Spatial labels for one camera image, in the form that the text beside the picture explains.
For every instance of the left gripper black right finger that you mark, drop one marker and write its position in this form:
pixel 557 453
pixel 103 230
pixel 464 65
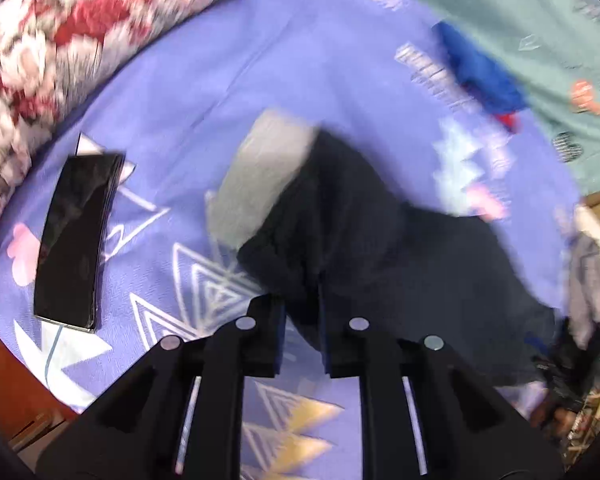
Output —
pixel 429 356

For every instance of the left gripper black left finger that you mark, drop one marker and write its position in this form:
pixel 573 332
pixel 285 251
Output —
pixel 177 412

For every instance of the black pants with grey waistband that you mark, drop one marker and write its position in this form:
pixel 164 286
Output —
pixel 300 206

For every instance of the grey clothes pile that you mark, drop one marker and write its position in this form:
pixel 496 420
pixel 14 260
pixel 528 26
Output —
pixel 583 311

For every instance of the black smartphone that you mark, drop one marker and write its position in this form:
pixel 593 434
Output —
pixel 66 287

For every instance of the folded red garment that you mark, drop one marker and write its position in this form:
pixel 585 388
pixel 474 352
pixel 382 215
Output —
pixel 509 121

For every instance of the folded blue garment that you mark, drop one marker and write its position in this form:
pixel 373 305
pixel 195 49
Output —
pixel 484 79

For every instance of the teal heart print blanket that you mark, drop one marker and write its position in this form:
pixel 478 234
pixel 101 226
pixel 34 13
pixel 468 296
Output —
pixel 552 47

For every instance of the purple printed bed sheet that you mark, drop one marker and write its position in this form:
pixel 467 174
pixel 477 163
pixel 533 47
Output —
pixel 374 73

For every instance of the red floral bolster pillow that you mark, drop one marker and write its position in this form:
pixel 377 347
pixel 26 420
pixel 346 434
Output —
pixel 54 53

